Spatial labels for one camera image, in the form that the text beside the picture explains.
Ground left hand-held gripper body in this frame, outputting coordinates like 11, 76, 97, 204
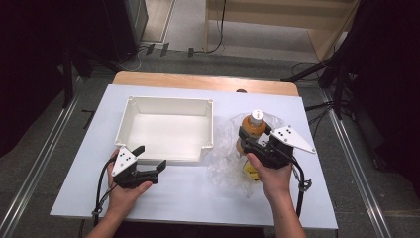
111, 146, 159, 189

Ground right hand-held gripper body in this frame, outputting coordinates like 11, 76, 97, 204
244, 124, 316, 171

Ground orange juice bottle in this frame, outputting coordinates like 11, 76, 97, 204
235, 109, 267, 157

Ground clear printed plastic bag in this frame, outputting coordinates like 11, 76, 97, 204
206, 112, 288, 198

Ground person's left hand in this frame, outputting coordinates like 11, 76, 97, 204
107, 148, 154, 217

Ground person's right hand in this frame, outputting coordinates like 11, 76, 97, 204
247, 152, 294, 203

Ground white plastic box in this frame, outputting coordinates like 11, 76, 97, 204
114, 95, 215, 164

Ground white table board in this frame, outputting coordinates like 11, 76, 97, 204
50, 83, 339, 231

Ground wooden table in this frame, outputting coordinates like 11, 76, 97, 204
112, 70, 300, 97

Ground light wooden platform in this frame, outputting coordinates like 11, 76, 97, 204
204, 0, 361, 62

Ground black cabinet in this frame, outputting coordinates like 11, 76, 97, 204
102, 0, 150, 63

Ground black curtain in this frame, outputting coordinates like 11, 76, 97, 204
0, 0, 110, 158
343, 0, 420, 196

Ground left hand-held gripper cable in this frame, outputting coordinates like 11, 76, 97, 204
92, 155, 117, 227

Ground hand-held gripper cable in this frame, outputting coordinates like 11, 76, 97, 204
289, 155, 313, 219
92, 155, 117, 227

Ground right hand-held gripper cable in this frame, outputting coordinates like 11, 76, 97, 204
289, 155, 313, 219

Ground black floor cable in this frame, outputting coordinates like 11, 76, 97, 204
305, 100, 335, 133

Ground black cables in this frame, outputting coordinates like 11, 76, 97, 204
280, 56, 348, 120

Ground metal floor rail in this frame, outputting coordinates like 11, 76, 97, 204
321, 90, 392, 238
0, 95, 80, 238

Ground white floor cable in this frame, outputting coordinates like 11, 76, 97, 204
127, 49, 147, 72

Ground black hanging cable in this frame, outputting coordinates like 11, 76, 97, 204
189, 0, 228, 56

